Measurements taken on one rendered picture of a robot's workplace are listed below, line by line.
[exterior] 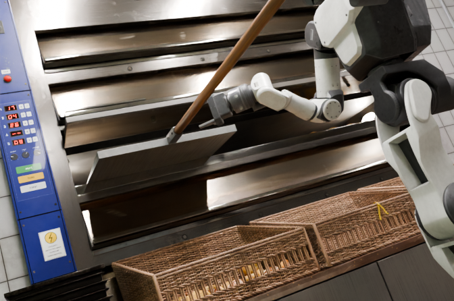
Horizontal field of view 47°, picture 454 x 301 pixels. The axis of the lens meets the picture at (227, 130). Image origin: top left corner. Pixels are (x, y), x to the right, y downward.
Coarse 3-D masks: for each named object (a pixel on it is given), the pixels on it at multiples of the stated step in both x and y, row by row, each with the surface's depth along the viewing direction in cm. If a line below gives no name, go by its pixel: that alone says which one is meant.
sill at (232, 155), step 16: (336, 128) 261; (352, 128) 264; (272, 144) 243; (288, 144) 246; (192, 160) 225; (208, 160) 228; (224, 160) 231; (128, 176) 212; (144, 176) 214; (160, 176) 217; (80, 192) 202
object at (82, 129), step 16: (304, 80) 246; (352, 80) 264; (304, 96) 258; (112, 112) 204; (128, 112) 206; (144, 112) 211; (160, 112) 216; (176, 112) 222; (208, 112) 233; (240, 112) 246; (64, 128) 202; (80, 128) 203; (96, 128) 207; (112, 128) 212; (128, 128) 218; (144, 128) 223; (160, 128) 229; (64, 144) 209; (80, 144) 214
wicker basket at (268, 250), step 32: (160, 256) 199; (192, 256) 203; (224, 256) 161; (256, 256) 165; (288, 256) 169; (128, 288) 179; (160, 288) 150; (192, 288) 195; (224, 288) 157; (256, 288) 161
